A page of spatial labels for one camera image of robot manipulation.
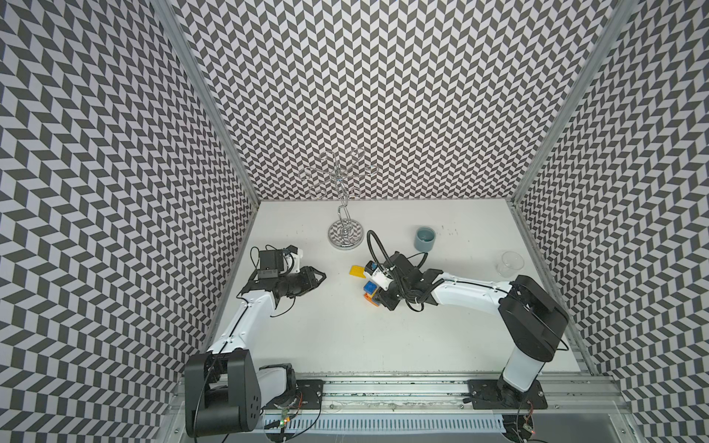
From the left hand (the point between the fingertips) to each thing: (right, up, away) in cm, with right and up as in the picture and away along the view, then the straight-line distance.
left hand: (321, 279), depth 85 cm
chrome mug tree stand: (+6, +13, +21) cm, 26 cm away
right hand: (+19, -6, +3) cm, 20 cm away
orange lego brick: (+15, -7, +4) cm, 17 cm away
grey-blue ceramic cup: (+36, +12, +17) cm, 42 cm away
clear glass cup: (+66, +3, +12) cm, 67 cm away
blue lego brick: (+15, -3, +1) cm, 15 cm away
